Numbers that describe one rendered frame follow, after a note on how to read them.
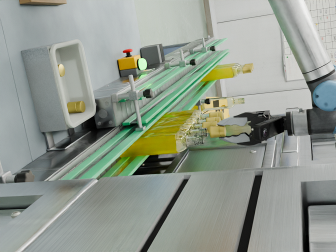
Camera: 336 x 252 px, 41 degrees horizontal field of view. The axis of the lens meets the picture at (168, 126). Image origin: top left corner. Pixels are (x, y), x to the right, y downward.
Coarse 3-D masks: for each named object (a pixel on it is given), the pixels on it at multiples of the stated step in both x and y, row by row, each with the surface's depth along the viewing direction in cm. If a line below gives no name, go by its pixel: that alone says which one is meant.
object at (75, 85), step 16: (64, 48) 129; (80, 48) 129; (64, 64) 131; (80, 64) 130; (64, 80) 132; (80, 80) 131; (64, 96) 117; (80, 96) 133; (64, 112) 117; (80, 112) 132
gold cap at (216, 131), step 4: (212, 128) 134; (216, 128) 133; (220, 128) 133; (224, 128) 134; (212, 132) 134; (216, 132) 133; (220, 132) 133; (224, 132) 133; (212, 136) 134; (216, 136) 134; (220, 136) 134; (224, 136) 134
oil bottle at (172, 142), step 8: (144, 136) 134; (152, 136) 132; (160, 136) 131; (168, 136) 130; (176, 136) 130; (184, 136) 131; (136, 144) 134; (144, 144) 133; (152, 144) 132; (160, 144) 132; (168, 144) 131; (176, 144) 130; (184, 144) 130; (128, 152) 135; (136, 152) 134; (144, 152) 134; (152, 152) 133; (160, 152) 132; (168, 152) 132; (176, 152) 131
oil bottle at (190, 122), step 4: (168, 120) 147; (172, 120) 146; (176, 120) 145; (180, 120) 144; (184, 120) 143; (188, 120) 142; (192, 120) 143; (156, 124) 144; (160, 124) 143; (164, 124) 143; (168, 124) 142; (172, 124) 142; (188, 124) 140; (192, 124) 141; (192, 128) 141
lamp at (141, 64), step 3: (138, 60) 173; (141, 60) 173; (144, 60) 174; (138, 63) 173; (141, 63) 173; (144, 63) 173; (138, 66) 173; (141, 66) 173; (144, 66) 174; (138, 69) 174; (141, 69) 175
